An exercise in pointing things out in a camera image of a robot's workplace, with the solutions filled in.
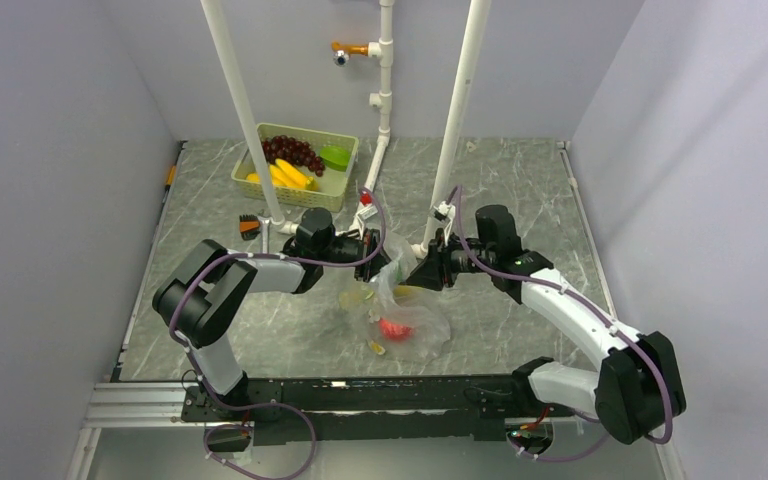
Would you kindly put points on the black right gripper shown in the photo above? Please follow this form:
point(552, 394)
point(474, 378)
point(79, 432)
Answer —
point(436, 268)

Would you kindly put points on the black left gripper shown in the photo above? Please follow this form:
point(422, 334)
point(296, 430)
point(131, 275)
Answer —
point(370, 258)

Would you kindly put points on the yellow fake banana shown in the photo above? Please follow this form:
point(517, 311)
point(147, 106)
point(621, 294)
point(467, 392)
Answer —
point(284, 174)
point(401, 291)

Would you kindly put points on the clear printed plastic bag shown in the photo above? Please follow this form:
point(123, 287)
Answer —
point(423, 312)

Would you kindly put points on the red fake apple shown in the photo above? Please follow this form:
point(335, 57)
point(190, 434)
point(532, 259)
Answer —
point(393, 331)

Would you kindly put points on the green fake lime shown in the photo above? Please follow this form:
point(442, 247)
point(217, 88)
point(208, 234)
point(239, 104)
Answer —
point(352, 299)

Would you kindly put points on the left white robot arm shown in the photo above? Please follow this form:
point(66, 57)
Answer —
point(199, 301)

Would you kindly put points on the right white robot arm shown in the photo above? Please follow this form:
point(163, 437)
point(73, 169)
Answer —
point(634, 389)

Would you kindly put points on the green fake starfruit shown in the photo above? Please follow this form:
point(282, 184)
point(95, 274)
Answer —
point(335, 157)

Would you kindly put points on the pale green plastic basket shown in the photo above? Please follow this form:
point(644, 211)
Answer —
point(332, 185)

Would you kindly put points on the orange hex key set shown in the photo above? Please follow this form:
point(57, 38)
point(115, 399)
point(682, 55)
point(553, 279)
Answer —
point(249, 226)

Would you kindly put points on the dark red grape bunch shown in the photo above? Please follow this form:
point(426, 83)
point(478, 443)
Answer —
point(297, 152)

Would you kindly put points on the orange brass faucet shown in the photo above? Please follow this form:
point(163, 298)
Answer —
point(342, 53)

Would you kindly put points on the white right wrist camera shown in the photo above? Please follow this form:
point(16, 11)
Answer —
point(445, 214)

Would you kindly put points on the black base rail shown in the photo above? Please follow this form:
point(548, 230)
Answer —
point(281, 410)

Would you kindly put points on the white PVC pipe frame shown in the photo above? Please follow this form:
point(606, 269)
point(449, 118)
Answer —
point(383, 50)

